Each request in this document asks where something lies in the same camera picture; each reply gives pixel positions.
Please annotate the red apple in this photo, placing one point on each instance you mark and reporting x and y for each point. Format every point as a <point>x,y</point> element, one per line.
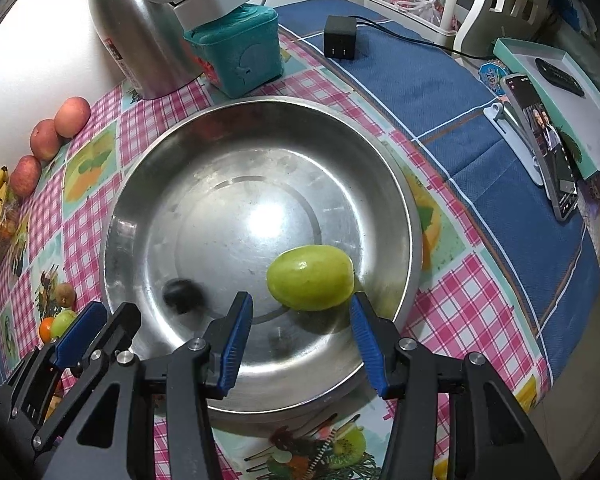
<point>26,175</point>
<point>72,116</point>
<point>45,139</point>

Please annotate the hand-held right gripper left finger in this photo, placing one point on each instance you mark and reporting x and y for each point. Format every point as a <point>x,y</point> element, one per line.
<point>235,340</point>

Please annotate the black plum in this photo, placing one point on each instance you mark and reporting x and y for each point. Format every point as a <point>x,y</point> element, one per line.
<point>180,296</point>

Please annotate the teal box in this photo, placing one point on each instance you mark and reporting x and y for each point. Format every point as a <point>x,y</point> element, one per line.
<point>240,55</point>

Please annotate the teal and white tray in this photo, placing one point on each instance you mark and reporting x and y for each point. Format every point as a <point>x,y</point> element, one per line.
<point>595,125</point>

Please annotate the black power adapter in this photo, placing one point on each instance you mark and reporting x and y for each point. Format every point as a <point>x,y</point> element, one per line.
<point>339,37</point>

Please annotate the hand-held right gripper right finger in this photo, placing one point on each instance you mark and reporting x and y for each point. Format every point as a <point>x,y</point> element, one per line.
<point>367,345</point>

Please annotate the white phone stand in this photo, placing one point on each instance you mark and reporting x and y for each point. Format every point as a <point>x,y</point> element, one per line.
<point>517,147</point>

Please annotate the green jujube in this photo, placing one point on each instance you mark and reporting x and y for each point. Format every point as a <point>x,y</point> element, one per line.
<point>310,277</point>
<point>62,324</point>

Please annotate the blue round lid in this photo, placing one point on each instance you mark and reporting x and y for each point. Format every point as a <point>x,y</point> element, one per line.
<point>491,76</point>

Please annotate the stainless steel thermos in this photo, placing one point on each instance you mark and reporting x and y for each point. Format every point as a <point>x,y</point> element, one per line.
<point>140,35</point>

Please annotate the black remote control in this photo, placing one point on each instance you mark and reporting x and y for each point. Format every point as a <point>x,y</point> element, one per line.
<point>560,77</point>

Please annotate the clear plastic bag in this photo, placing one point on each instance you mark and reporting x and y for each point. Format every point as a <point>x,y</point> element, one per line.
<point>12,230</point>

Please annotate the brown kiwi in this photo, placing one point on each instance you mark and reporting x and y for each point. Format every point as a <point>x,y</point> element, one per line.
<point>65,295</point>

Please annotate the pink checked tablecloth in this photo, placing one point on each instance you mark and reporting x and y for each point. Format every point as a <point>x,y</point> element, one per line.
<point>87,240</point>

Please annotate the blue tablecloth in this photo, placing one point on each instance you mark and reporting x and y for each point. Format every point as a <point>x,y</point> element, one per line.
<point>505,240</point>

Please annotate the smartphone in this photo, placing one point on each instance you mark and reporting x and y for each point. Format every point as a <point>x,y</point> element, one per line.
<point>550,160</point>

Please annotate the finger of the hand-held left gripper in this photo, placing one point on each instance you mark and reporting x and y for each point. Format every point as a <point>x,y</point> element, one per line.
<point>80,331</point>
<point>122,322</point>

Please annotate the orange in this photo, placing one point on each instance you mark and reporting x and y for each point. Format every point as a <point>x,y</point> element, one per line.
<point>46,330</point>

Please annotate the plastic bag with red items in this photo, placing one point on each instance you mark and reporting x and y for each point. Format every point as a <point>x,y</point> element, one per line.
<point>420,7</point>

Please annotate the stainless steel basin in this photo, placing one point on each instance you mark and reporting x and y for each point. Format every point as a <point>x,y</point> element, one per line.
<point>240,200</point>

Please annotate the white rectangular box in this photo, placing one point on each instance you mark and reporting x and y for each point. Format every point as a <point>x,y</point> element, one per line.
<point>230,0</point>

